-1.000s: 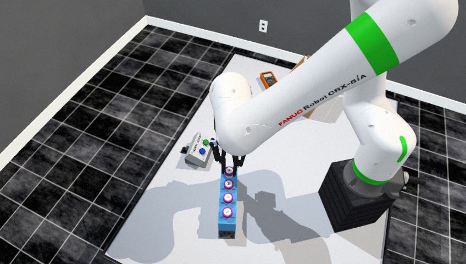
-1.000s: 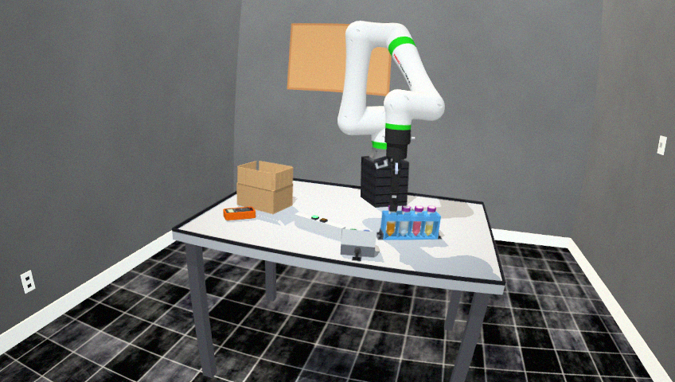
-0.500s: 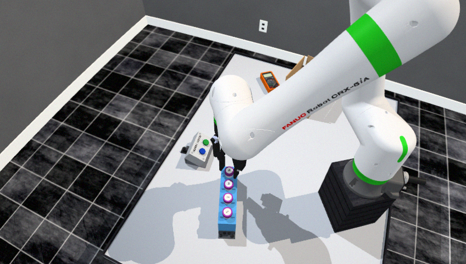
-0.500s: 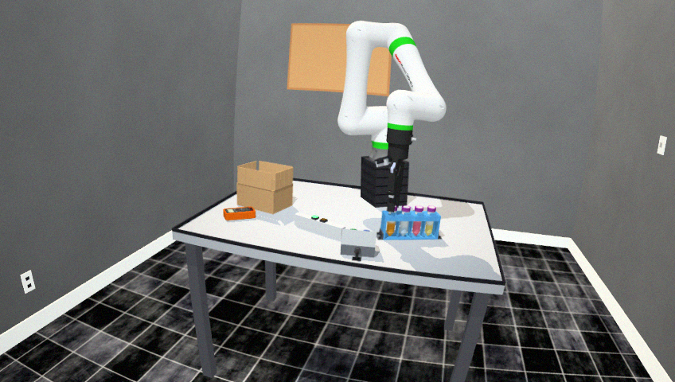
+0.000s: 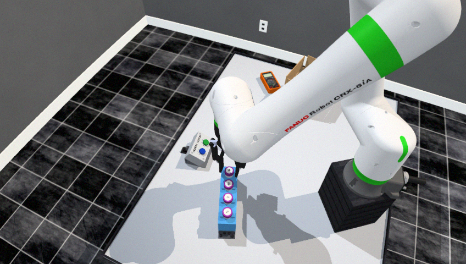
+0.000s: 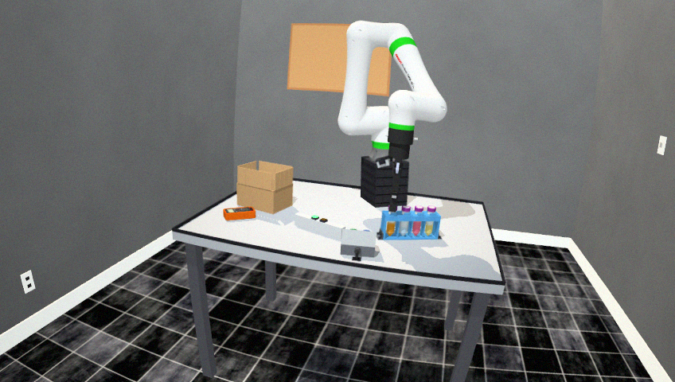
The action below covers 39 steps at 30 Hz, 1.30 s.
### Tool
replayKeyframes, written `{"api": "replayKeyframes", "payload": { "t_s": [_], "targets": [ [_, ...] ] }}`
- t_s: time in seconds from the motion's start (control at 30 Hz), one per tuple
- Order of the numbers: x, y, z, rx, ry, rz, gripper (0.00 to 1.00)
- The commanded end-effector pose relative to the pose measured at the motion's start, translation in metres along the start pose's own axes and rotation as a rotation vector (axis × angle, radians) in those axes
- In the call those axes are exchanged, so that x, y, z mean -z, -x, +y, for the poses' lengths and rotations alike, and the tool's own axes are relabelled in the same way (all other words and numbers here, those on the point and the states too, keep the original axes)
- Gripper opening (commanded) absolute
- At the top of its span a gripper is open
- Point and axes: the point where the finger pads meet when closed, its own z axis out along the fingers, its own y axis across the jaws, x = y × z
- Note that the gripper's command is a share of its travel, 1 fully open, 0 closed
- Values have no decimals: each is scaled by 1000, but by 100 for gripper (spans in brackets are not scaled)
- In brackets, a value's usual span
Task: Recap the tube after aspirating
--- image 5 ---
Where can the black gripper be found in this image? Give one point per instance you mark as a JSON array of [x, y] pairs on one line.
[[219, 158]]

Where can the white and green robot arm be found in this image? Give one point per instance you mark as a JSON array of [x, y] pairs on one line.
[[384, 36]]

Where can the orange digital multimeter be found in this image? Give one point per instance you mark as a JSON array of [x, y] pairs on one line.
[[269, 81]]

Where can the white button housing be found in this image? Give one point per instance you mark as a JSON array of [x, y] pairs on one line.
[[199, 151]]

